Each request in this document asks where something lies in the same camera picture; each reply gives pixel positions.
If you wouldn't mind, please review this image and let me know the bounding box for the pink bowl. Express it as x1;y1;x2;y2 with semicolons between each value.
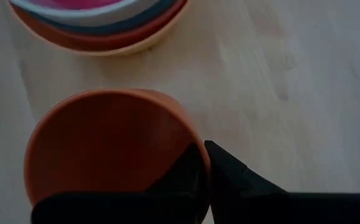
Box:
29;0;126;10

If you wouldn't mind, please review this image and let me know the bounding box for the large red bowl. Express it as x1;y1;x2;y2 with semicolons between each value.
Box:
7;0;189;57

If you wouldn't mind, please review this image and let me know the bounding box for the orange bowl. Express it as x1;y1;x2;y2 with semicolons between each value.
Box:
24;88;212;224

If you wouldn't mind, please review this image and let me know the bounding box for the dark blue bowl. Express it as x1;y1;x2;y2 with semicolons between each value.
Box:
21;0;179;35

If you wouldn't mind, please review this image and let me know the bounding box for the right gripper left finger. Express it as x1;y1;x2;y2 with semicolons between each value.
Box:
31;142;211;224

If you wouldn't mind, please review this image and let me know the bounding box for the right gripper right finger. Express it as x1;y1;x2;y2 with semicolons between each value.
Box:
204;139;360;224

